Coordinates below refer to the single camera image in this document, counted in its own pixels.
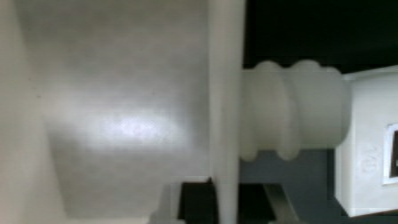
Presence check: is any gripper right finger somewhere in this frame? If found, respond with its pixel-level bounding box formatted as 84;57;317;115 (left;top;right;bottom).
239;183;298;224

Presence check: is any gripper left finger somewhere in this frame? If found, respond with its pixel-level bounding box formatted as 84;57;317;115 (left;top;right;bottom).
178;180;218;224

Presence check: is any white cabinet body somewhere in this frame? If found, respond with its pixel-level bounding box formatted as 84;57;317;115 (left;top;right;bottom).
0;0;246;224

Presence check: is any white cabinet door panel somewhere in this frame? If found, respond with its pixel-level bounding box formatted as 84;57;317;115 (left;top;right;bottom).
335;66;398;217

